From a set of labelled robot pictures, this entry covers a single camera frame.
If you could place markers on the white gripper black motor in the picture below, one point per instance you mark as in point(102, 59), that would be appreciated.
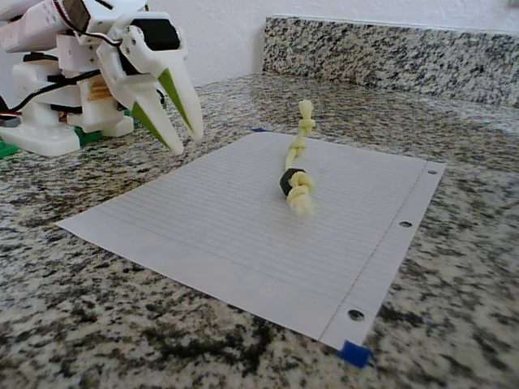
point(139, 48)

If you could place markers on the black hex nut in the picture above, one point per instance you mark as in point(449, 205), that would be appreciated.
point(286, 182)

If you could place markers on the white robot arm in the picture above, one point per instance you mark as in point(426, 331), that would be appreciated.
point(32, 28)

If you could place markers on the wooden stick stack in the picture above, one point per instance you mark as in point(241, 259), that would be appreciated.
point(99, 91)

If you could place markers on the green table clamp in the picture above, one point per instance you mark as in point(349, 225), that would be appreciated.
point(89, 135)
point(7, 149)

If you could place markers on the blue tape piece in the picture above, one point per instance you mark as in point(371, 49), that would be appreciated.
point(353, 353)
point(259, 130)

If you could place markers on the lined paper sheet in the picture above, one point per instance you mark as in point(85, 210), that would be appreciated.
point(202, 223)

